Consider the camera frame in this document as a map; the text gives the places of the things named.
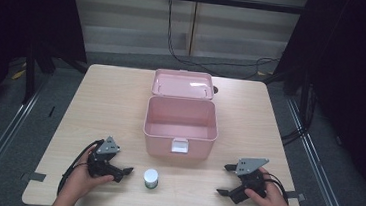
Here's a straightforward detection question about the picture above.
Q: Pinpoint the pink plastic storage box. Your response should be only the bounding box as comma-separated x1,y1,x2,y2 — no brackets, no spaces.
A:
140,66,225,163

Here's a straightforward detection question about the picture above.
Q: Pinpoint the small white jar green label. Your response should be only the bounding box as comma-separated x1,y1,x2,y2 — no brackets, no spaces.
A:
141,167,160,191

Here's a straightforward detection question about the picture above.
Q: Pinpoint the yellow object on floor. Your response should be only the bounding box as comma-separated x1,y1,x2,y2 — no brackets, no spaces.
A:
10,61,28,82

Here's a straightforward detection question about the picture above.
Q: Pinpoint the black wall cable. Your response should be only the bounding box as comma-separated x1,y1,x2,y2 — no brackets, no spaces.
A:
161,0,286,83

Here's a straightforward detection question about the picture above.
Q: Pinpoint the person's right hand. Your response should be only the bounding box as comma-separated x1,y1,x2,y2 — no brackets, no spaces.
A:
243,166,295,206

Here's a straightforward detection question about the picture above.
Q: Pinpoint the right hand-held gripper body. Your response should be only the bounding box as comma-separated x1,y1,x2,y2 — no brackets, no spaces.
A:
228,155,272,206

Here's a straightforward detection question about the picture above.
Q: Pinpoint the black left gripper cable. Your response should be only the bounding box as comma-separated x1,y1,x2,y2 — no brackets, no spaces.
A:
57,135,106,199

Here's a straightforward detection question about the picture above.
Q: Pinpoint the metal floor rail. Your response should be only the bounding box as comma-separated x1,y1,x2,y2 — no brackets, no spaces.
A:
0,75,49,206
276,97,362,206

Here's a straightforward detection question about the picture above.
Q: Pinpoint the black metal stand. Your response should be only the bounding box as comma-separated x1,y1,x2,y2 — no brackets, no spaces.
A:
20,42,60,108
279,67,312,128

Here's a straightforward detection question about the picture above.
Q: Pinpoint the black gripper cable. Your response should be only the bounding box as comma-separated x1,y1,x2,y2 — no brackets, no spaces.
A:
57,135,106,199
260,171,292,206

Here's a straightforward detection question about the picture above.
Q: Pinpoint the dark curtain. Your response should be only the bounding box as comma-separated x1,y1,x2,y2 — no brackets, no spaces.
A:
262,0,366,202
0,0,93,140

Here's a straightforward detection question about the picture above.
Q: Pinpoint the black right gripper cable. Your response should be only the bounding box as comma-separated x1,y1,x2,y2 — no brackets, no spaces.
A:
260,171,292,206

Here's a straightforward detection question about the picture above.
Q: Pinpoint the black floor cable bundle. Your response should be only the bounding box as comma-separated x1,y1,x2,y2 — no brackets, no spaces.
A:
280,83,319,149

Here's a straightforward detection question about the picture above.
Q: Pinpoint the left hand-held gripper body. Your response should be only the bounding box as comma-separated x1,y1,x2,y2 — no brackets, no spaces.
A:
85,134,123,182

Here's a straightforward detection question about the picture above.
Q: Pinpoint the grey tape strip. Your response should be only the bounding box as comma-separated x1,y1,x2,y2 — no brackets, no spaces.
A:
21,170,47,183
284,189,308,202

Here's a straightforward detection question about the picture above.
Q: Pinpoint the person's left hand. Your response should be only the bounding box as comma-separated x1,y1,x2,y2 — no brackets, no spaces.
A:
57,142,118,206

